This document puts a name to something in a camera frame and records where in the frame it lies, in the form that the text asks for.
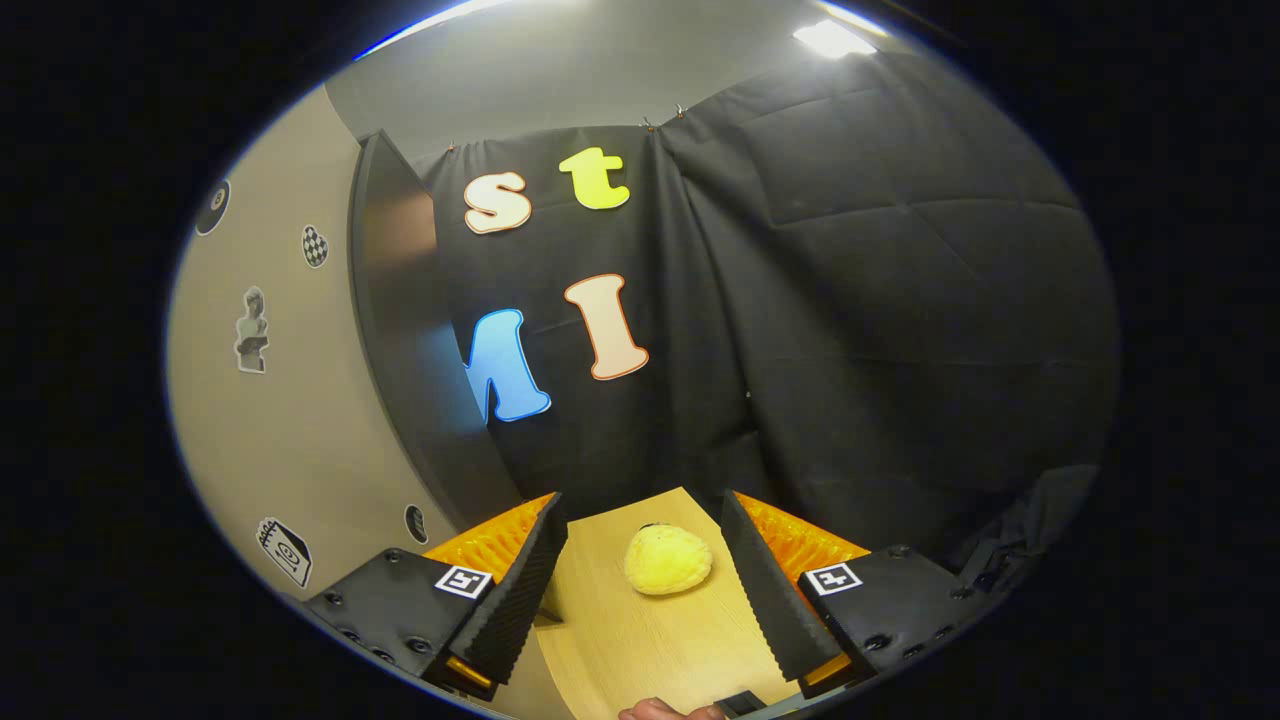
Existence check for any beige cabinet door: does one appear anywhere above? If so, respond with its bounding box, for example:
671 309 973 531
165 85 576 720

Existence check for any black backdrop cloth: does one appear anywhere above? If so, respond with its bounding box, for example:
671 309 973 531
415 50 1121 593

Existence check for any ceiling light panel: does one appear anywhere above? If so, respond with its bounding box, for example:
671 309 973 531
793 20 879 59

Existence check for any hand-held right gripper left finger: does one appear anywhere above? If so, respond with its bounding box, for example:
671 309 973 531
300 492 569 701

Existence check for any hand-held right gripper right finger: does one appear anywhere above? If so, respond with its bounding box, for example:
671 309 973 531
720 490 1006 701

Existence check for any yellow knobbly plush toy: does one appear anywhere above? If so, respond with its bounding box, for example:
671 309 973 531
624 522 715 597

